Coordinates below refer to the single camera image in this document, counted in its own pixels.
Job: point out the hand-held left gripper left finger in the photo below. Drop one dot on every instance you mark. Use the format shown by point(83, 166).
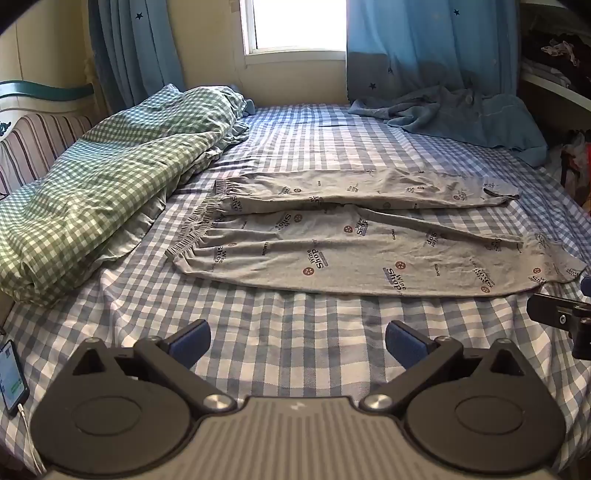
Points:
point(190, 345)

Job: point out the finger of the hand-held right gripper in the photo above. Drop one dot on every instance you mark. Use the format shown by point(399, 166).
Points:
point(558, 314)
point(587, 282)

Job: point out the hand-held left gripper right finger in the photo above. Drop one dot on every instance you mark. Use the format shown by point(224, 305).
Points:
point(405, 346)

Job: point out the grey printed pants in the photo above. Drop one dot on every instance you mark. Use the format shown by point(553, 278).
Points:
point(351, 244)

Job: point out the blue checked bed sheet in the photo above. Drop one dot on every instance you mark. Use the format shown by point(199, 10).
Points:
point(295, 327)

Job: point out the colourful bags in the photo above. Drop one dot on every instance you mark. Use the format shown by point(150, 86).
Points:
point(577, 166)

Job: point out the smartphone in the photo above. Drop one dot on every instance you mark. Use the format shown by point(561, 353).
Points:
point(10, 376)

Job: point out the green checked quilt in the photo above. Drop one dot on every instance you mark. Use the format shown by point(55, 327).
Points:
point(115, 175)

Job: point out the white shelf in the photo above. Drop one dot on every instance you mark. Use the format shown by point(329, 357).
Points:
point(561, 90)

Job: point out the crumpled blue cloth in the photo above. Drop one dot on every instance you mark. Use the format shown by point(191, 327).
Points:
point(466, 115)

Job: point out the small blue pillow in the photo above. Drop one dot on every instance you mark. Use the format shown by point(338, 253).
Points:
point(249, 107)

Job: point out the striped headboard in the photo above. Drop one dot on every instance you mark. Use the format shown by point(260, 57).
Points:
point(37, 138)

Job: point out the blue star curtain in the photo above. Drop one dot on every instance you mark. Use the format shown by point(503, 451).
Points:
point(138, 46)
point(425, 41)

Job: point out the window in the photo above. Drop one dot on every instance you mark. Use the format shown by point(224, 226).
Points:
point(300, 25)

